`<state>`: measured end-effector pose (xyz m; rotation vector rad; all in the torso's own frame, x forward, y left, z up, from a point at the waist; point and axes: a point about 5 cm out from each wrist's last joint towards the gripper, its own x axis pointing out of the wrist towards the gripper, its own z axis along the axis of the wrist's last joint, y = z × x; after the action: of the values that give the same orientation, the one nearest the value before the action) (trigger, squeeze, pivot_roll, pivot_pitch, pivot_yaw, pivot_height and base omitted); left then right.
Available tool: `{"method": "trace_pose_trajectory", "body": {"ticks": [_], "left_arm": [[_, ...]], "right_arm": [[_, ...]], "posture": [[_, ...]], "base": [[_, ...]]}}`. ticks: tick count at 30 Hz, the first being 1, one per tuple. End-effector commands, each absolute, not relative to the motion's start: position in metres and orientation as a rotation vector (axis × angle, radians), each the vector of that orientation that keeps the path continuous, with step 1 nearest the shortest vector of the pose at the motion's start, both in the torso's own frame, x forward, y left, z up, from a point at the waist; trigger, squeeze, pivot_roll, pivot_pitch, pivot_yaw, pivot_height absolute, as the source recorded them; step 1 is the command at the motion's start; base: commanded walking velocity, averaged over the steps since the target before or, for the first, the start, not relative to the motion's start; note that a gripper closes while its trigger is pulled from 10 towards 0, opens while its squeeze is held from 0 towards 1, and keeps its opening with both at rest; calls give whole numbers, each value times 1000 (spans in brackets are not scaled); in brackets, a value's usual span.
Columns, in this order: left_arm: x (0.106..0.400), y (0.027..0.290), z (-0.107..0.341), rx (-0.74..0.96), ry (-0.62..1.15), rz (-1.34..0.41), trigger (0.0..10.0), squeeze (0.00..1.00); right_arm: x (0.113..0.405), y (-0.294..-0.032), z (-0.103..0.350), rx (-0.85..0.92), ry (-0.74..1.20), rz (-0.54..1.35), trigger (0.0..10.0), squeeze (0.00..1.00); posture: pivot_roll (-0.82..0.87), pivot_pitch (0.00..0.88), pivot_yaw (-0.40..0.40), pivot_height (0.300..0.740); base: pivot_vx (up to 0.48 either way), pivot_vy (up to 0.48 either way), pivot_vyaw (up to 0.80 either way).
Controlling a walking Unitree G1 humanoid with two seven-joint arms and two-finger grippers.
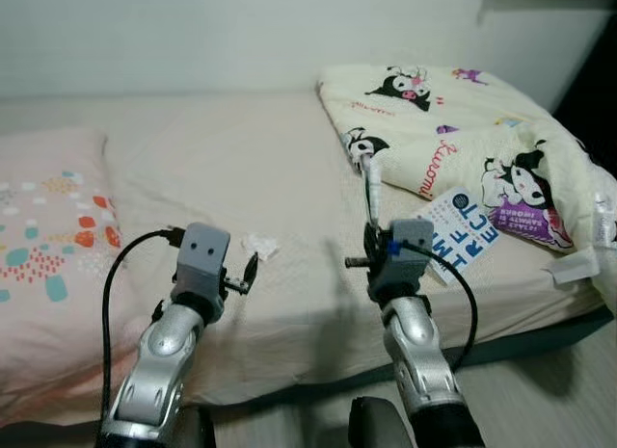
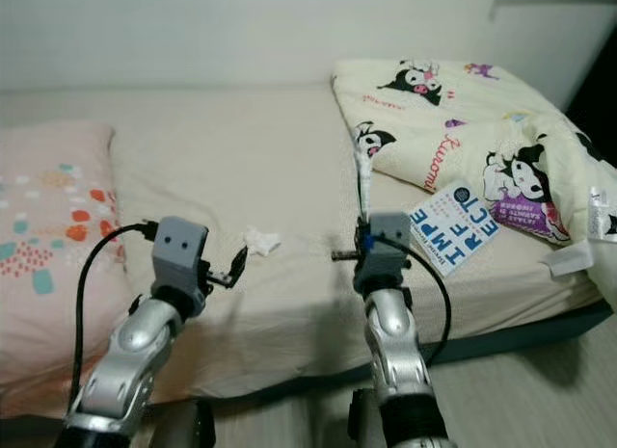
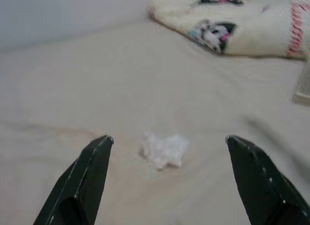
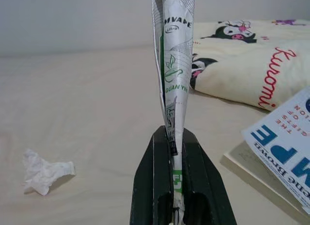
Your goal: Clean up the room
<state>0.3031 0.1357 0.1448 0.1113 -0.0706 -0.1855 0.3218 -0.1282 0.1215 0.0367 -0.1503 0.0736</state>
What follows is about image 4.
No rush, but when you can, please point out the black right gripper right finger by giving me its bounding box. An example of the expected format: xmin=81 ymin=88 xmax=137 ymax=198
xmin=180 ymin=128 xmax=235 ymax=225

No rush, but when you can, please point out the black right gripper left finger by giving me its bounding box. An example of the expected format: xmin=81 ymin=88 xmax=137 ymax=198
xmin=129 ymin=125 xmax=175 ymax=225

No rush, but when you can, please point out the white blue paperback book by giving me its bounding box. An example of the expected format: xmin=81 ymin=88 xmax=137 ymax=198
xmin=222 ymin=86 xmax=310 ymax=208

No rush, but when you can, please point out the white green carton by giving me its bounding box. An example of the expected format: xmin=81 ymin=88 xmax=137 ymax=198
xmin=148 ymin=0 xmax=196 ymax=225

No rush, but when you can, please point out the bed with cream sheet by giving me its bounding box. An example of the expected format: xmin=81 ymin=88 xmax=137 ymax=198
xmin=0 ymin=47 xmax=310 ymax=225

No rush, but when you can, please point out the crumpled white tissue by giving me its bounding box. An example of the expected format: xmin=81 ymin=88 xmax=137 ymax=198
xmin=22 ymin=149 xmax=76 ymax=196

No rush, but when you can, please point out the cream cartoon print blanket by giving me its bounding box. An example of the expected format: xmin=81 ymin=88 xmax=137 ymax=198
xmin=190 ymin=18 xmax=310 ymax=112

